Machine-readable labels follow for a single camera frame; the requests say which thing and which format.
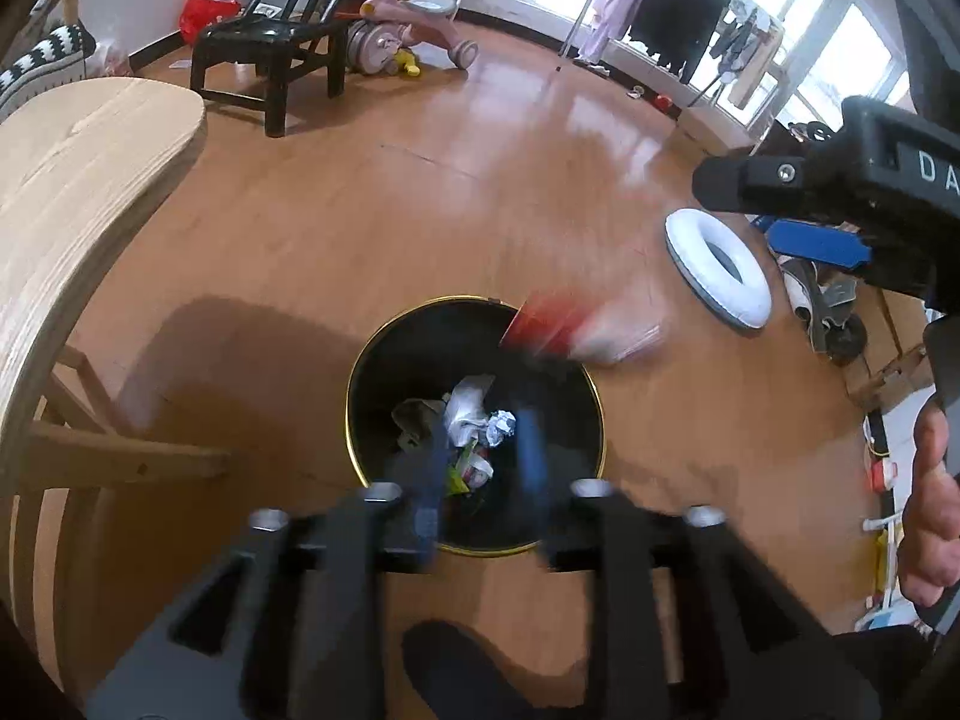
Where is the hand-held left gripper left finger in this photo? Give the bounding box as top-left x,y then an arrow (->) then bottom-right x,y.
82,405 -> 451,720

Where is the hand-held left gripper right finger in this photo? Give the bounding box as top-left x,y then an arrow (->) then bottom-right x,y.
517,405 -> 886,720

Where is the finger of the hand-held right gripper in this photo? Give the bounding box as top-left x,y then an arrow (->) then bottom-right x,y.
691,152 -> 815,215
750,214 -> 875,272

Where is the yellow-green snack wrapper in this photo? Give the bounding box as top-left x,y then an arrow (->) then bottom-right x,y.
446,442 -> 496,496

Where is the brown paper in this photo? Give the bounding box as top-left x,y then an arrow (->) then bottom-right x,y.
391,399 -> 451,458

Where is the large white tissue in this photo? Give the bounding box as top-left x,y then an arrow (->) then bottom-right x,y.
442,375 -> 500,451

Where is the black gold-rimmed trash bin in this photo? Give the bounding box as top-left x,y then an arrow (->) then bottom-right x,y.
345,296 -> 605,557

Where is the red cigarette box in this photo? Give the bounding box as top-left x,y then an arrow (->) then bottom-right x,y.
499,298 -> 601,361

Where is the clear plastic wrapper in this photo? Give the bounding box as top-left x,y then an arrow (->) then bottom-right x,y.
570,300 -> 668,368

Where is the person's right hand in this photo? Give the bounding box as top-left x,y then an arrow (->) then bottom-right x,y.
896,397 -> 960,608

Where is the cardboard box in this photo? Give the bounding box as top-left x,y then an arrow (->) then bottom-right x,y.
844,285 -> 935,410

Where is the black hanging garment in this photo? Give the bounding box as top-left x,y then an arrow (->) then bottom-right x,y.
628,0 -> 725,83

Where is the metal clothes rack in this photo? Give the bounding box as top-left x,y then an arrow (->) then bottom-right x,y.
559,0 -> 788,128

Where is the pink tricycle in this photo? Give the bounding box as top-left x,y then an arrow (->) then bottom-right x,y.
346,0 -> 485,80

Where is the black wooden chair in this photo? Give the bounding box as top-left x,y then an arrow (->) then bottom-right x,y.
189,0 -> 383,140

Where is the red plastic bag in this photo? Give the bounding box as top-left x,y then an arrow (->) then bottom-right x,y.
178,0 -> 242,46

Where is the white padded ring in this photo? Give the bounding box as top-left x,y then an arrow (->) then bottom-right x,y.
664,208 -> 773,331

